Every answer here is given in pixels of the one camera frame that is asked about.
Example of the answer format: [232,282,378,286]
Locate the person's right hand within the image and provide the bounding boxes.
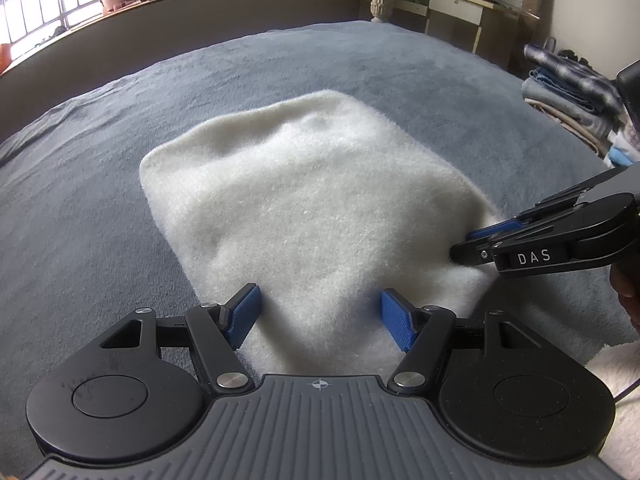
[610,265,640,333]

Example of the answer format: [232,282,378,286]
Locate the wooden windowsill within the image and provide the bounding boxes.
[0,0,231,78]

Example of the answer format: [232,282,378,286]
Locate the grey bed blanket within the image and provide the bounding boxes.
[0,20,640,461]

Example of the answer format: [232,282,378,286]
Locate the beige folded cloth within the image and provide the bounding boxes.
[525,100,612,157]

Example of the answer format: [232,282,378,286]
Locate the white desk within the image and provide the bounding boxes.
[357,0,541,68]

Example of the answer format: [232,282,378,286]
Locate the metal window railing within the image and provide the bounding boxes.
[0,0,108,56]

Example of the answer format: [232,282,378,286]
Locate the blue folded jeans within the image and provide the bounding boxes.
[530,67,601,111]

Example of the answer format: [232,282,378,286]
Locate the cream fuzzy deer sweater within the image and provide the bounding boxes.
[139,89,506,377]

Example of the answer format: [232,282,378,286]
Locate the plaid shirt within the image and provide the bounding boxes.
[524,44,623,111]

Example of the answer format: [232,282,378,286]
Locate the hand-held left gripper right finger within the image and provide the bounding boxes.
[380,287,543,396]

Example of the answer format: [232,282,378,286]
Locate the bright window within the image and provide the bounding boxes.
[0,0,231,61]

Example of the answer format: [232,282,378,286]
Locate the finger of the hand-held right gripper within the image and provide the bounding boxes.
[449,193,637,267]
[465,167,619,242]

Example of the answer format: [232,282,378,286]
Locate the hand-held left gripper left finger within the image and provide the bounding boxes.
[97,282,263,396]

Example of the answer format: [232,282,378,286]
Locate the grey folded cloth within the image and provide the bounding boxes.
[522,80,617,137]

